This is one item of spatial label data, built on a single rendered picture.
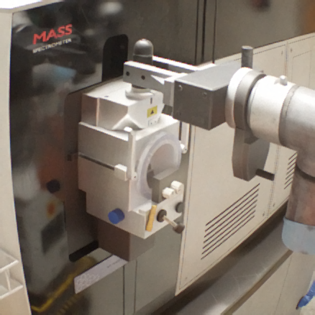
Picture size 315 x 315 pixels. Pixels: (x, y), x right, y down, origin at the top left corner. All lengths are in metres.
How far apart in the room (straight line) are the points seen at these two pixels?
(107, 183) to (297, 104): 0.29
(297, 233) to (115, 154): 0.26
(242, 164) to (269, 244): 0.84
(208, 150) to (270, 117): 0.45
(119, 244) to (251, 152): 0.26
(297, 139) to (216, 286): 0.75
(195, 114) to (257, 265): 0.82
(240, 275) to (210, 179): 0.34
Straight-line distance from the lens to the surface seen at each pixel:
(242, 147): 0.68
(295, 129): 0.63
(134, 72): 0.74
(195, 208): 1.11
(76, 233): 0.86
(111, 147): 0.76
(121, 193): 0.77
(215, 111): 0.65
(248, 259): 1.45
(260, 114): 0.65
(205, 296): 1.31
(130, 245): 0.84
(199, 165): 1.07
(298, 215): 0.67
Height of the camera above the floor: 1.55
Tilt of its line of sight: 25 degrees down
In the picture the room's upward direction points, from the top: 3 degrees clockwise
